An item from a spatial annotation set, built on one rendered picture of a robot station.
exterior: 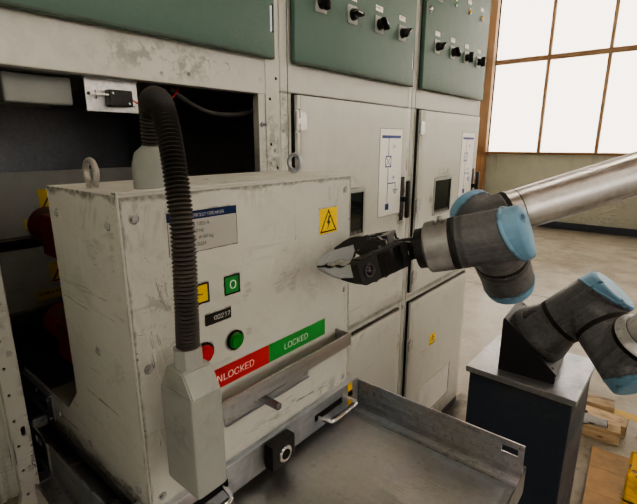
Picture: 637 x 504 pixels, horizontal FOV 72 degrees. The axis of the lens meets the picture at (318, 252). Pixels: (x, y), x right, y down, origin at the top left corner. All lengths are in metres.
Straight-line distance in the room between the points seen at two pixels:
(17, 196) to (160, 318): 0.93
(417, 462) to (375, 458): 0.08
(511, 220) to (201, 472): 0.57
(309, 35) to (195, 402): 0.97
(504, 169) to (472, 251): 8.17
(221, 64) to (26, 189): 0.72
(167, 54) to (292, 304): 0.55
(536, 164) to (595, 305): 7.37
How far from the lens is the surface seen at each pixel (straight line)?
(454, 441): 1.01
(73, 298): 0.79
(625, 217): 8.60
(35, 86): 0.94
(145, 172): 0.65
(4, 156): 1.67
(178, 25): 1.00
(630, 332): 1.37
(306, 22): 1.26
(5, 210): 1.51
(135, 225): 0.60
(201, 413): 0.60
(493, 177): 8.96
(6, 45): 0.88
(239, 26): 1.10
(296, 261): 0.81
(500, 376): 1.52
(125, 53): 0.95
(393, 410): 1.05
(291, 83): 1.23
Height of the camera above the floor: 1.45
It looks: 14 degrees down
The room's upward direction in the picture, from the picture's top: straight up
